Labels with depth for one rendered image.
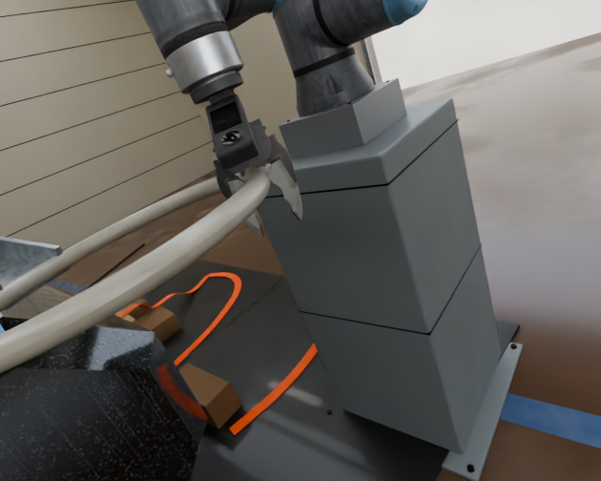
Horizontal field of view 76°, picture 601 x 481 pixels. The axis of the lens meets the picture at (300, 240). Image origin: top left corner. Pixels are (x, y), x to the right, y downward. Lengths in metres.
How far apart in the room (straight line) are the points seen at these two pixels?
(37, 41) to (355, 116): 6.36
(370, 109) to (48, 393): 0.89
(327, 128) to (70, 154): 5.94
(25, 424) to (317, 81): 0.92
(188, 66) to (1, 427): 0.76
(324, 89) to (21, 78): 6.04
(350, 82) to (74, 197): 5.91
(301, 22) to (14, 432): 0.99
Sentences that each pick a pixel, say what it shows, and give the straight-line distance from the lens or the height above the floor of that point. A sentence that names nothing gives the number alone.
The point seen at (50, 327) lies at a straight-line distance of 0.37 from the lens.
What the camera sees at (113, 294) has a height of 0.92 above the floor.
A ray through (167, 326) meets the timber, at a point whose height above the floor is 0.08.
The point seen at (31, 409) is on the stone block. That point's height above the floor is 0.63.
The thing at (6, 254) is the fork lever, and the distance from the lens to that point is 0.94.
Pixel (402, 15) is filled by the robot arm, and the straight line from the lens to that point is 0.82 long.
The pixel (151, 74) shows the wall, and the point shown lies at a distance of 7.49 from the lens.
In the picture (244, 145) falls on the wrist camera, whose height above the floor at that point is 0.98.
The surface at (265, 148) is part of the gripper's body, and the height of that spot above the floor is 0.96.
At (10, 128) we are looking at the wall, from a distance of 6.53.
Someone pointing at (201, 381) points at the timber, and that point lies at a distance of 1.62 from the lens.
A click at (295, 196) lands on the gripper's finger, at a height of 0.88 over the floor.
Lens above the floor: 1.02
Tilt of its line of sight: 22 degrees down
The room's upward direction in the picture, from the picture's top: 21 degrees counter-clockwise
